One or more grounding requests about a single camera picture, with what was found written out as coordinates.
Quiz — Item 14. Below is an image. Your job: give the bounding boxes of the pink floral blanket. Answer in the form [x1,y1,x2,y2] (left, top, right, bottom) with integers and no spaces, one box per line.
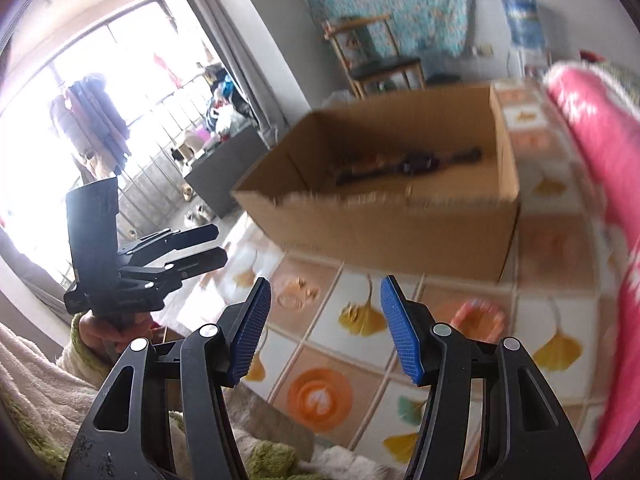
[542,60,640,480]

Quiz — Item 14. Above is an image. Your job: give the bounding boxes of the metal balcony railing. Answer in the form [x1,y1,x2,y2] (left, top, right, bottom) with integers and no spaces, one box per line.
[112,77,261,231]

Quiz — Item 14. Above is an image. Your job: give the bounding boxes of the pile of colourful clothes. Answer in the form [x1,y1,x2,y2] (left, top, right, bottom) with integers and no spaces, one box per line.
[202,62,261,143]

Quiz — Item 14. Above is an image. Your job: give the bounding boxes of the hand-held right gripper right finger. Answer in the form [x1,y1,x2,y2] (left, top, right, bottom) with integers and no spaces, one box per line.
[380,275,593,480]

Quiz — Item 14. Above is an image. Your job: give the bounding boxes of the ginkgo print bed sheet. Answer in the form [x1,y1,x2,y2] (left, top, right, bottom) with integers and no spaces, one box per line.
[165,77,631,466]

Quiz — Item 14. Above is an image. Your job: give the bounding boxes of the person's left forearm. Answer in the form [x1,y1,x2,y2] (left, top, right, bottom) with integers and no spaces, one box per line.
[0,312,118,466]

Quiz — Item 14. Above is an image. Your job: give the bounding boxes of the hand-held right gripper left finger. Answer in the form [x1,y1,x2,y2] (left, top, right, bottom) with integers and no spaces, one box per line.
[62,276,273,480]

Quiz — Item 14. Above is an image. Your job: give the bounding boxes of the grey curtain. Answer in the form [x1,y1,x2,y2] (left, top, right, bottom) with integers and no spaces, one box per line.
[165,0,291,133]

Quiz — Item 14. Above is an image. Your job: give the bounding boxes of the hanging dark clothes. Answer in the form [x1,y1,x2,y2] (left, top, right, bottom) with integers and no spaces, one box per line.
[50,72,133,186]

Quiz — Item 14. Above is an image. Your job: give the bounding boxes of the dark grey cabinet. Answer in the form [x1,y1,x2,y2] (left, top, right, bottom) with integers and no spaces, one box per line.
[182,122,273,221]

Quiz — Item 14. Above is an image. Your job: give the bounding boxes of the wooden chair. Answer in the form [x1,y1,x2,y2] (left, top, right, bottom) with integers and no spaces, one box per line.
[320,14,428,101]

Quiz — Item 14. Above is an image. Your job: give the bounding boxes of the red hanging cloth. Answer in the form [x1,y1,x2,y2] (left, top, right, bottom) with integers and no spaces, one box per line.
[154,52,182,90]

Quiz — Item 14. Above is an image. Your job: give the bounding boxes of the cardboard box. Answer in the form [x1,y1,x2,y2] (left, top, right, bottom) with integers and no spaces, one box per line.
[230,82,523,286]

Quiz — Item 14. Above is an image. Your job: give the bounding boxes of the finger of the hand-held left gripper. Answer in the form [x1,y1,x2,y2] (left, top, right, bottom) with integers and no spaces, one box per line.
[120,246,228,293]
[117,224,221,262]

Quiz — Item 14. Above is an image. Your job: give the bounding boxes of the person's left hand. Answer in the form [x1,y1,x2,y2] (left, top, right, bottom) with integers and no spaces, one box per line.
[77,312,153,363]

